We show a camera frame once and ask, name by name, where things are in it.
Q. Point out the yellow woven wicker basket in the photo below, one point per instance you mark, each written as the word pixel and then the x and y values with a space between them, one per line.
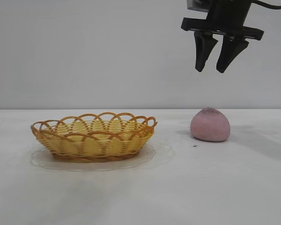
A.
pixel 93 145

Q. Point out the pink peach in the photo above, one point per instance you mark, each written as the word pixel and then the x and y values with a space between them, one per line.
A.
pixel 210 126

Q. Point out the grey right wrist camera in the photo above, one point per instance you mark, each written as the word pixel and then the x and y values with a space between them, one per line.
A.
pixel 197 4

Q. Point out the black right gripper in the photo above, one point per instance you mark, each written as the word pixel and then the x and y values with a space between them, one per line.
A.
pixel 227 14

